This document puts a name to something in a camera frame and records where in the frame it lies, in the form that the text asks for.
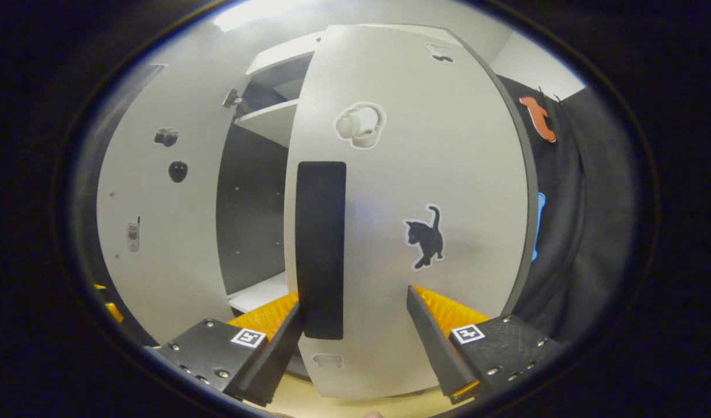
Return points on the white cabinet door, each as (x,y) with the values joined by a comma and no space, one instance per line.
(164,232)
(448,162)

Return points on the white cabinet drawer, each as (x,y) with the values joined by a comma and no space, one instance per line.
(283,55)

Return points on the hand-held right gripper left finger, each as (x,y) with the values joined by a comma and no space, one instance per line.
(274,348)

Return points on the black backdrop cloth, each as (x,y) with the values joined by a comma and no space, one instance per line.
(588,232)

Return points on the metal door hinge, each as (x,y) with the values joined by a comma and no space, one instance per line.
(232,98)

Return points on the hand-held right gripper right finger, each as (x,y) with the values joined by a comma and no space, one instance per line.
(428,337)

